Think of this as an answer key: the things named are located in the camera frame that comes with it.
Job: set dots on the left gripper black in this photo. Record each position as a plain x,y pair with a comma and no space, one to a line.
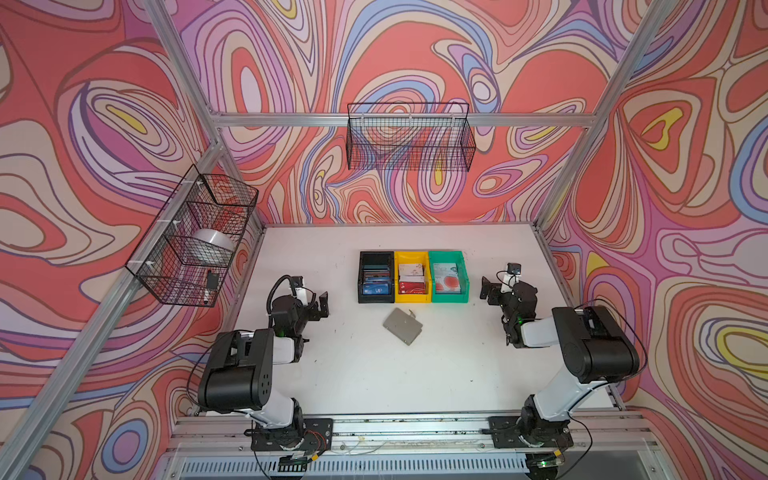
310,308

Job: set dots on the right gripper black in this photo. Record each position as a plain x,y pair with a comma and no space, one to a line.
485,288

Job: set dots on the grey card holder wallet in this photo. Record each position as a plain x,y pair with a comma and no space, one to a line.
403,325

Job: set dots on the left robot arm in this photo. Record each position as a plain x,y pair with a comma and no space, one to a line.
238,375

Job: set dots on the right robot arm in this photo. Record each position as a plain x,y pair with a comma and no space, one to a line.
596,352

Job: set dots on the card in green bin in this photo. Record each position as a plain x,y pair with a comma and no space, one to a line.
446,278

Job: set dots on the blue VIP card in bin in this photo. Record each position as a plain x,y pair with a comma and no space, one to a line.
376,280

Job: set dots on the green plastic bin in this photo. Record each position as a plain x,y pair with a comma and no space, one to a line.
454,256

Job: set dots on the black plastic bin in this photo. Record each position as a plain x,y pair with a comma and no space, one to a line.
375,258

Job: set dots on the yellow plastic bin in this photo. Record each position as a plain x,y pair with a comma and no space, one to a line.
413,257

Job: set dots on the silver tape roll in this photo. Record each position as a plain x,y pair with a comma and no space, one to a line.
215,238

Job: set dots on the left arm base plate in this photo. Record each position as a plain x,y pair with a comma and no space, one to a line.
307,436

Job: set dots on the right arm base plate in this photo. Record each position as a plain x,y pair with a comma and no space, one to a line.
516,432

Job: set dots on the left wire basket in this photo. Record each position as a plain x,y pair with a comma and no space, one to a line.
169,263

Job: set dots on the wire basket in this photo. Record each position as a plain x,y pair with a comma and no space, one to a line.
410,136
169,263

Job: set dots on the back wire basket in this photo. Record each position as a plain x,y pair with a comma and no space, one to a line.
410,136

